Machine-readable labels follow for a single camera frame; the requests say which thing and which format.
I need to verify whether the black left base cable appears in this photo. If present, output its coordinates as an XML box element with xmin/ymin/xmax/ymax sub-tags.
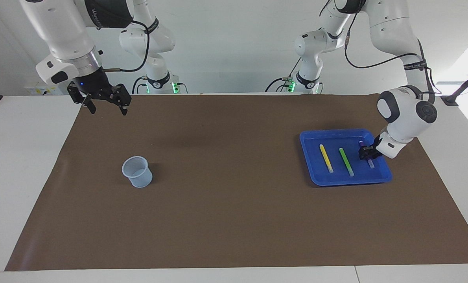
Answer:
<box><xmin>265</xmin><ymin>57</ymin><xmax>302</xmax><ymax>93</ymax></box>

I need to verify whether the purple marker pen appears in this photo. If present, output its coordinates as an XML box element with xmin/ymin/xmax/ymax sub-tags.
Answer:
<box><xmin>359</xmin><ymin>140</ymin><xmax>376</xmax><ymax>169</ymax></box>

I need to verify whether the black right base cable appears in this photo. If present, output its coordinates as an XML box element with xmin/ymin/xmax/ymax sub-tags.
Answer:
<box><xmin>132</xmin><ymin>76</ymin><xmax>150</xmax><ymax>95</ymax></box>

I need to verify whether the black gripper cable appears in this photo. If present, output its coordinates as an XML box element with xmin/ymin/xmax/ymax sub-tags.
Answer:
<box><xmin>100</xmin><ymin>20</ymin><xmax>152</xmax><ymax>74</ymax></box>
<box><xmin>343</xmin><ymin>22</ymin><xmax>443</xmax><ymax>96</ymax></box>

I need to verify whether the white wall socket box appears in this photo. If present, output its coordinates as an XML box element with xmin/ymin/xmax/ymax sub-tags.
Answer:
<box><xmin>25</xmin><ymin>81</ymin><xmax>70</xmax><ymax>96</ymax></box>

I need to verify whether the brown table mat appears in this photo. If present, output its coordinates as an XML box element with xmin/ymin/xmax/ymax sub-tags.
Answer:
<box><xmin>5</xmin><ymin>93</ymin><xmax>468</xmax><ymax>272</ymax></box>

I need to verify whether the blue plastic tray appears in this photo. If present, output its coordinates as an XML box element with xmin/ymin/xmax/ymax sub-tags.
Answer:
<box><xmin>299</xmin><ymin>129</ymin><xmax>393</xmax><ymax>186</ymax></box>

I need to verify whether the mesh pen holder cup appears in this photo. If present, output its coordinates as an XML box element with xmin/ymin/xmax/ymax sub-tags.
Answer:
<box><xmin>122</xmin><ymin>156</ymin><xmax>153</xmax><ymax>188</ymax></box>

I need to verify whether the green marker pen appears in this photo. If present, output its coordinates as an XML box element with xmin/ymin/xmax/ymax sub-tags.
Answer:
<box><xmin>339</xmin><ymin>148</ymin><xmax>355</xmax><ymax>177</ymax></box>

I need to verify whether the black base cable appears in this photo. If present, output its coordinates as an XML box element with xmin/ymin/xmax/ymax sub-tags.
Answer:
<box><xmin>132</xmin><ymin>76</ymin><xmax>150</xmax><ymax>95</ymax></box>
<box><xmin>265</xmin><ymin>57</ymin><xmax>302</xmax><ymax>93</ymax></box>

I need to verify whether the yellow marker pen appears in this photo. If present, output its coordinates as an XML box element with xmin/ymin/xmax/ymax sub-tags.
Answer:
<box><xmin>319</xmin><ymin>144</ymin><xmax>334</xmax><ymax>173</ymax></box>

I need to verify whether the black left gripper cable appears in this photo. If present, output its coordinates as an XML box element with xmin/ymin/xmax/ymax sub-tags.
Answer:
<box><xmin>343</xmin><ymin>22</ymin><xmax>443</xmax><ymax>96</ymax></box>

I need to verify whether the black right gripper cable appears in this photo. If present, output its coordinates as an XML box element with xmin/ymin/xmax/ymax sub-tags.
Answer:
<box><xmin>100</xmin><ymin>20</ymin><xmax>152</xmax><ymax>74</ymax></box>

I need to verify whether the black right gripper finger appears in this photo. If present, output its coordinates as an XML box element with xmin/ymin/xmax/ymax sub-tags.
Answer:
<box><xmin>108</xmin><ymin>83</ymin><xmax>133</xmax><ymax>116</ymax></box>
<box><xmin>67</xmin><ymin>84</ymin><xmax>97</xmax><ymax>116</ymax></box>

